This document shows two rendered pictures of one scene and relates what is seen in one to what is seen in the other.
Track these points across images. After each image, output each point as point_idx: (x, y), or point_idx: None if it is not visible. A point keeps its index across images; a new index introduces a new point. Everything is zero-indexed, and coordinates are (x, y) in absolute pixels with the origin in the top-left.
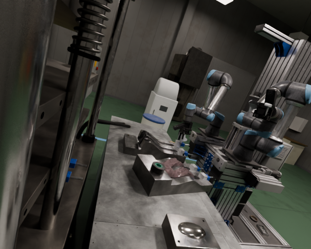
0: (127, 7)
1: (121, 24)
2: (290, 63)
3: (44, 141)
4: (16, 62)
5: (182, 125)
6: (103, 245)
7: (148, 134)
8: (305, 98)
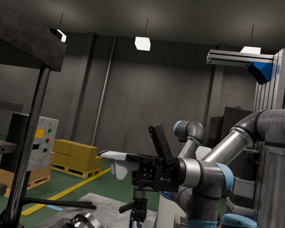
0: (45, 77)
1: (40, 92)
2: (277, 86)
3: None
4: None
5: (129, 204)
6: None
7: (81, 220)
8: None
